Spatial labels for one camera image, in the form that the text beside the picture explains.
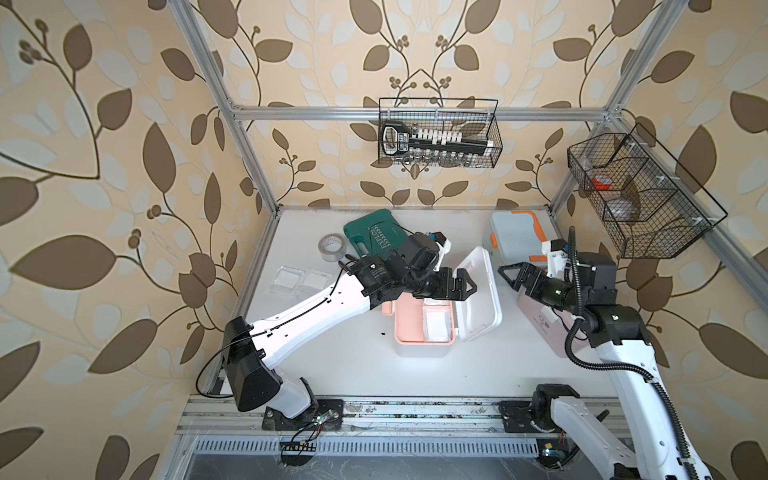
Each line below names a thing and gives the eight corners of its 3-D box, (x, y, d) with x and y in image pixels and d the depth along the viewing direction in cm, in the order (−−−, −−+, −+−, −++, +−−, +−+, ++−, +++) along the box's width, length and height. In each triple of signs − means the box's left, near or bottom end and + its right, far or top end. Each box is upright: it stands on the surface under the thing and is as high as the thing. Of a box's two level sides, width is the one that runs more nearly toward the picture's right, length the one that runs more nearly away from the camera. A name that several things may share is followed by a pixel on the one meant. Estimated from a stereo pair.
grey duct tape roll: (319, 262, 109) (316, 253, 105) (323, 242, 115) (320, 233, 111) (345, 262, 109) (343, 253, 105) (347, 242, 115) (346, 233, 111)
